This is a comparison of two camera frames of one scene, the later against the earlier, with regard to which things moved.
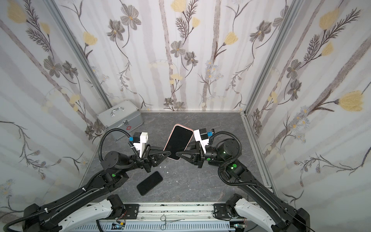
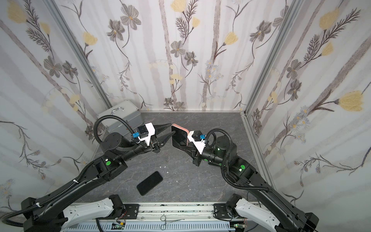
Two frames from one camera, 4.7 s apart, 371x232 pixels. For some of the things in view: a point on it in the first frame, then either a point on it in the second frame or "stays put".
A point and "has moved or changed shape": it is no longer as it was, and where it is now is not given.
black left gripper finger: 156,157 → 162,139
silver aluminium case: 125,116 stays put
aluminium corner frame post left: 79,52 stays put
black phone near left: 148,183 stays put
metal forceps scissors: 163,218 stays put
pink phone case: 178,140 has moved or changed shape
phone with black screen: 178,141 has moved or changed shape
